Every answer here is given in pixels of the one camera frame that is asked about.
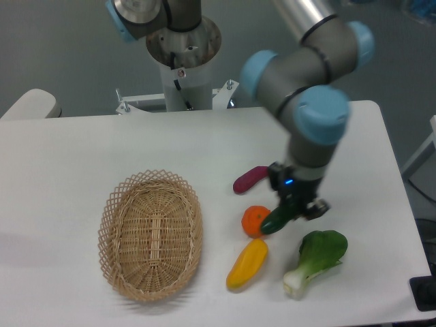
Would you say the woven wicker basket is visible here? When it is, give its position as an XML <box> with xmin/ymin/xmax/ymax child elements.
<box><xmin>98</xmin><ymin>170</ymin><xmax>203</xmax><ymax>302</ymax></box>

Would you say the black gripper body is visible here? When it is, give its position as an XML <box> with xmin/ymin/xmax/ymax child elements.
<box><xmin>279</xmin><ymin>168</ymin><xmax>323</xmax><ymax>213</ymax></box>

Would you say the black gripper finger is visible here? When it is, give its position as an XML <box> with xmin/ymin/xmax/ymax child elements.
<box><xmin>267</xmin><ymin>161</ymin><xmax>294</xmax><ymax>196</ymax></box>
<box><xmin>301</xmin><ymin>198</ymin><xmax>330</xmax><ymax>221</ymax></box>

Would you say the black device at edge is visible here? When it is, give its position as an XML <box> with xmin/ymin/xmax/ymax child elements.
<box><xmin>409</xmin><ymin>276</ymin><xmax>435</xmax><ymax>312</ymax></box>

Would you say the white frame at right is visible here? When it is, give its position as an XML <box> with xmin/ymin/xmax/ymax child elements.
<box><xmin>400</xmin><ymin>116</ymin><xmax>435</xmax><ymax>181</ymax></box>

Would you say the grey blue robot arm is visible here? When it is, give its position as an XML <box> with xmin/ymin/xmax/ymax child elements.
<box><xmin>106</xmin><ymin>1</ymin><xmax>375</xmax><ymax>221</ymax></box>

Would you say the dark green cucumber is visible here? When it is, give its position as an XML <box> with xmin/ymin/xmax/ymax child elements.
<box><xmin>260</xmin><ymin>202</ymin><xmax>300</xmax><ymax>235</ymax></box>

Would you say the orange pumpkin toy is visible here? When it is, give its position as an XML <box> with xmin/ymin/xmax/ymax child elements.
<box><xmin>241</xmin><ymin>205</ymin><xmax>270</xmax><ymax>238</ymax></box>

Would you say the green bok choy toy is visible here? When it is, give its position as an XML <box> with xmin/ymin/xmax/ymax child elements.
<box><xmin>283</xmin><ymin>230</ymin><xmax>348</xmax><ymax>298</ymax></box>

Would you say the white chair armrest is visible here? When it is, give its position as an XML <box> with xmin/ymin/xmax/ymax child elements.
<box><xmin>1</xmin><ymin>89</ymin><xmax>62</xmax><ymax>121</ymax></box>

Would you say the purple sweet potato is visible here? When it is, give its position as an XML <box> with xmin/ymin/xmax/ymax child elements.
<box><xmin>232</xmin><ymin>166</ymin><xmax>268</xmax><ymax>195</ymax></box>

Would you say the yellow pepper toy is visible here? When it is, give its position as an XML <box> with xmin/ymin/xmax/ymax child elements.
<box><xmin>225</xmin><ymin>238</ymin><xmax>268</xmax><ymax>291</ymax></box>

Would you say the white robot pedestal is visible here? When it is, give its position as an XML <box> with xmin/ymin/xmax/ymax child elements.
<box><xmin>116</xmin><ymin>16</ymin><xmax>239</xmax><ymax>114</ymax></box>

